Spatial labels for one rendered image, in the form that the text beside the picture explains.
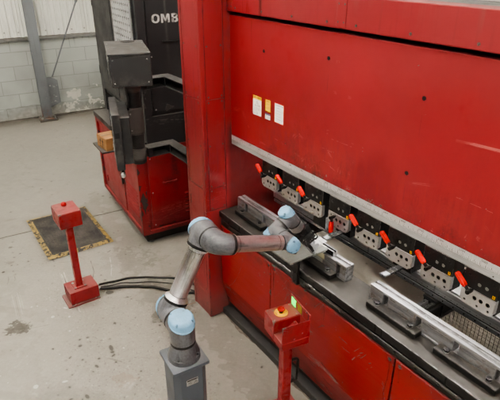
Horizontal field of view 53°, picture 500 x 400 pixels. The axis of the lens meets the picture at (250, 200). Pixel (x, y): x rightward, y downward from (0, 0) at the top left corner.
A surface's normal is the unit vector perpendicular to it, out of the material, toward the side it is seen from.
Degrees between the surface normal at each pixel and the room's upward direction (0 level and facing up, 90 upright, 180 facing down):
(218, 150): 90
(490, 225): 90
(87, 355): 0
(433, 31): 90
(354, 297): 0
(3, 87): 90
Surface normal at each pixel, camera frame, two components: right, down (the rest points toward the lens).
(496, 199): -0.83, 0.25
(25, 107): 0.51, 0.38
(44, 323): 0.00, -0.90
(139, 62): 0.29, 0.42
